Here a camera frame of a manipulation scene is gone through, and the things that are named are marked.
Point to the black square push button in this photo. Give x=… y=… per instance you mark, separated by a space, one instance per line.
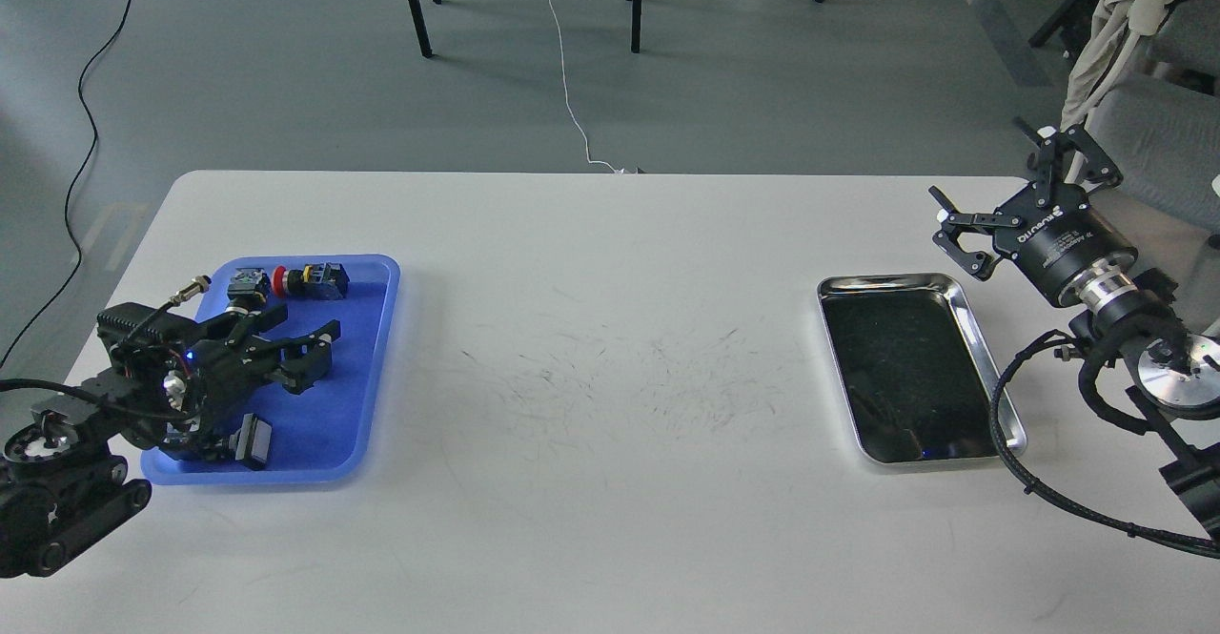
x=250 y=445

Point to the red emergency stop button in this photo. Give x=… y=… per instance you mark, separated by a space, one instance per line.
x=317 y=281

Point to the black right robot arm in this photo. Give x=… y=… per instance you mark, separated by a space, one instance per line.
x=1142 y=369

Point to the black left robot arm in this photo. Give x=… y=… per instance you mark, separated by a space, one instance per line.
x=173 y=385

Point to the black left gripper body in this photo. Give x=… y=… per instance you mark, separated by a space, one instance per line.
x=225 y=376

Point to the blue plastic tray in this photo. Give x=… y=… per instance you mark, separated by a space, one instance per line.
x=320 y=435

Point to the beige jacket on chair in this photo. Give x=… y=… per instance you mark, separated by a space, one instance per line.
x=1115 y=24

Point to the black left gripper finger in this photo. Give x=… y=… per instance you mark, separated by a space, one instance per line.
x=296 y=363
x=240 y=331

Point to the steel metal tray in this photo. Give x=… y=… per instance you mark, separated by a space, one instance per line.
x=915 y=371

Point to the grey office chair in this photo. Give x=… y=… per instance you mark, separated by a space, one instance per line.
x=1153 y=119

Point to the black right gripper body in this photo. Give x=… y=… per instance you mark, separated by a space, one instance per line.
x=1053 y=245

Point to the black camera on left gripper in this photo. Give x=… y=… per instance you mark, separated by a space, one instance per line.
x=127 y=328

